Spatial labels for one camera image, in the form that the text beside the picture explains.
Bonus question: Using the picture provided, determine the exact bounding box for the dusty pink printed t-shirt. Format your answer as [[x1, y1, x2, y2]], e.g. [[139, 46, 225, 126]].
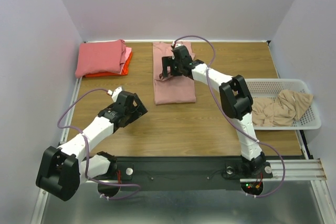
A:
[[152, 42, 196, 105]]

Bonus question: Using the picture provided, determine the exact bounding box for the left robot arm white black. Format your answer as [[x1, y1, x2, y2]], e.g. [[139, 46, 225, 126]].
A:
[[36, 87, 147, 201]]

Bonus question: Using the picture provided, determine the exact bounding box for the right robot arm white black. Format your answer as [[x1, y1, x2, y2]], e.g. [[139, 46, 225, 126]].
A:
[[159, 44, 266, 177]]

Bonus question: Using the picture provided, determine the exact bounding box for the folded orange red t-shirt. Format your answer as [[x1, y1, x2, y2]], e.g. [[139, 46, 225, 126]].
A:
[[85, 52, 133, 78]]

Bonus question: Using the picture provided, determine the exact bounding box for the folded light pink t-shirt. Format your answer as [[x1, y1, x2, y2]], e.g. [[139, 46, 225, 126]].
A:
[[119, 47, 132, 74]]

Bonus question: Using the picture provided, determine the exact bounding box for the folded coral pink t-shirt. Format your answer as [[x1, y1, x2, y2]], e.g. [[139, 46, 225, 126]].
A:
[[75, 39, 126, 78]]

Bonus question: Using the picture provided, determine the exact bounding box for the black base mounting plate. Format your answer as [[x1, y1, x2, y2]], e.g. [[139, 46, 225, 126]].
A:
[[97, 156, 274, 192]]

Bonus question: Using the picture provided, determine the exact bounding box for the beige crumpled t-shirt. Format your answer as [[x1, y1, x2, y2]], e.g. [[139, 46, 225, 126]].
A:
[[252, 90, 313, 127]]

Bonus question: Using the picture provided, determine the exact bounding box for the white plastic laundry basket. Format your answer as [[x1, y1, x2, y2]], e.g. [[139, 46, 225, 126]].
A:
[[246, 79, 321, 130]]

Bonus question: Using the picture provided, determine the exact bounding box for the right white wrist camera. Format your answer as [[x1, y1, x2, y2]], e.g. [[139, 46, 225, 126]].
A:
[[171, 41, 183, 49]]

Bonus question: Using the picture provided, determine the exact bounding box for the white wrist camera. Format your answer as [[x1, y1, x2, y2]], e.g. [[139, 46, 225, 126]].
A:
[[107, 86, 123, 102], [171, 41, 183, 49]]

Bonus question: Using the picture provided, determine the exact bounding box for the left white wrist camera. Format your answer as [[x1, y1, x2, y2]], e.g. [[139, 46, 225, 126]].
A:
[[107, 86, 123, 102]]

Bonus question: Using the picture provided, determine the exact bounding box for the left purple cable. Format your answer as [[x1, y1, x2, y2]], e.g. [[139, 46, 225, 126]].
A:
[[57, 89, 142, 200]]

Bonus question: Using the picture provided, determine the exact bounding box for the aluminium frame rail left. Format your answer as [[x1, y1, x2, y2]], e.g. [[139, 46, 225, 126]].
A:
[[58, 78, 82, 146]]

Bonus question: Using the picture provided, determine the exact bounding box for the aluminium frame rail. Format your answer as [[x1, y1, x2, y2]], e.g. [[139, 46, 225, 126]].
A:
[[269, 159, 327, 181], [58, 78, 82, 146]]

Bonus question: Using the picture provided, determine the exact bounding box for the aluminium frame rail front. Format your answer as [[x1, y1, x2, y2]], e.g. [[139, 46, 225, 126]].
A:
[[269, 159, 327, 181]]

